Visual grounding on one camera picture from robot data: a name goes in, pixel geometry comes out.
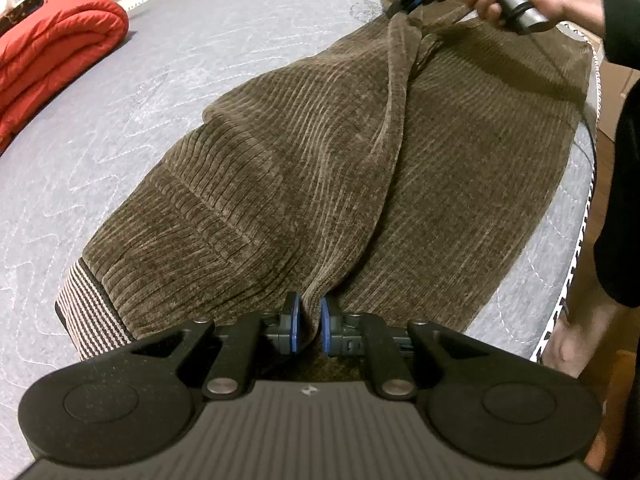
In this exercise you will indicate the person bare leg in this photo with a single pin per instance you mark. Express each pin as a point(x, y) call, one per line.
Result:
point(584, 322)

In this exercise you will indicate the person black sleeve forearm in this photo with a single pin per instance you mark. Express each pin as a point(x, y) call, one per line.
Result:
point(622, 32)

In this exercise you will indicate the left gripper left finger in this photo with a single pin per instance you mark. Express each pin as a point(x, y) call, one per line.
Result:
point(209, 362)

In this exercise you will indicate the brown corduroy pants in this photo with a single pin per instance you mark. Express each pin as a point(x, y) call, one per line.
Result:
point(401, 170)

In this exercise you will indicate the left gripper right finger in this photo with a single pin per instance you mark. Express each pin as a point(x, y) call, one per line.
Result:
point(397, 362)

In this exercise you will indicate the red folded blanket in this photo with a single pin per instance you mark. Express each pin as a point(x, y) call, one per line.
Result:
point(48, 50)

